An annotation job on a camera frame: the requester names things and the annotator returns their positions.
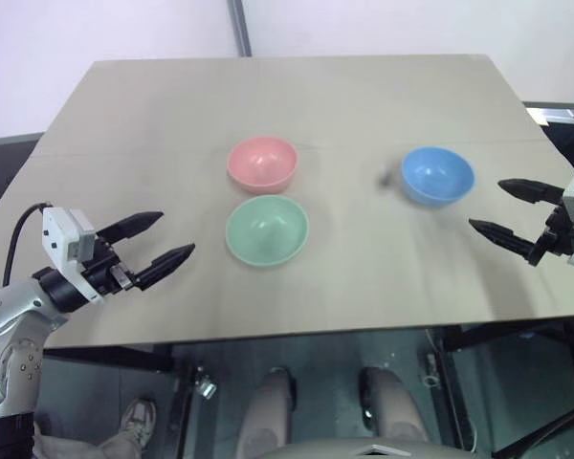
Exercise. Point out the red plastic bowl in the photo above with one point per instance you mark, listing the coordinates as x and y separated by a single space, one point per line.
262 163

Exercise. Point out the beige person's trouser leg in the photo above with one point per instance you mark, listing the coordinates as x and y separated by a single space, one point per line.
76 447

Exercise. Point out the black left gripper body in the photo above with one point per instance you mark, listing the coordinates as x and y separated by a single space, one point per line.
103 275

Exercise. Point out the metal table frame clamp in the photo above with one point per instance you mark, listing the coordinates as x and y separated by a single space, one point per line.
205 382

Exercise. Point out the grey wall pillar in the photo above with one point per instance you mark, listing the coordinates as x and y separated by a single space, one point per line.
239 26

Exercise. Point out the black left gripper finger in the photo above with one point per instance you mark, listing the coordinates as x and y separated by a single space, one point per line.
167 263
131 224

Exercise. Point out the grey robot leg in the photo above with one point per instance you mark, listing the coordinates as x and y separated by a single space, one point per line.
265 416
392 406

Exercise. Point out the grey left robot leg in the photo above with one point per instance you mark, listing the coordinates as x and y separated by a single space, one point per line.
265 416

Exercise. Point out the grey person's sneaker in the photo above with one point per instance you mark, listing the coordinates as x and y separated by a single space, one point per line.
139 423

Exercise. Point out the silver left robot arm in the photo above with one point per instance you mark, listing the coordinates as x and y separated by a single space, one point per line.
14 306

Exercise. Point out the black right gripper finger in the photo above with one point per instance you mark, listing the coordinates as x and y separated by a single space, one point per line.
531 190
502 235

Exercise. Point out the grey robot torso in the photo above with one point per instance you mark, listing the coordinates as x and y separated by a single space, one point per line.
344 452

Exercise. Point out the grey right robot leg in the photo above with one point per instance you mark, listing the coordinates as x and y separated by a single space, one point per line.
392 406

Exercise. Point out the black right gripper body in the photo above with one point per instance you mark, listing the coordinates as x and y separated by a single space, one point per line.
552 239

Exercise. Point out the blue plastic bowl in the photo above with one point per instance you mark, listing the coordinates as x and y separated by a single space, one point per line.
437 175

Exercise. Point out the green plastic bowl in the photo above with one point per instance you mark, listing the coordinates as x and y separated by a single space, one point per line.
267 230

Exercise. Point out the black side bench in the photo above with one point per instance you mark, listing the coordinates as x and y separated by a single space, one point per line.
5 162

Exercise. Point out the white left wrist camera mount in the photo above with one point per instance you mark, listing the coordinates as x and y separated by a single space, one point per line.
63 239

